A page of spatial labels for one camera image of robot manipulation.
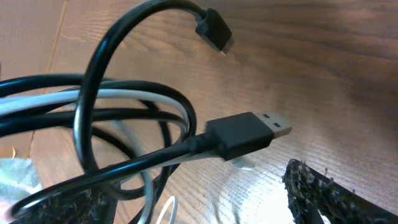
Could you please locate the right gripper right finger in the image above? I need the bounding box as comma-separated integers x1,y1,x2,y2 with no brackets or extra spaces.
282,159,397,224

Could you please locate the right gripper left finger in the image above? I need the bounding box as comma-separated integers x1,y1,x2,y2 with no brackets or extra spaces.
9,188,118,224

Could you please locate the black usb cable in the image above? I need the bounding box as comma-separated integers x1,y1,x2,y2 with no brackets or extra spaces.
9,110,294,218
0,0,234,224

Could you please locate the white usb cable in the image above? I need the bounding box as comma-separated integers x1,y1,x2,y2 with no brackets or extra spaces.
0,88,256,224

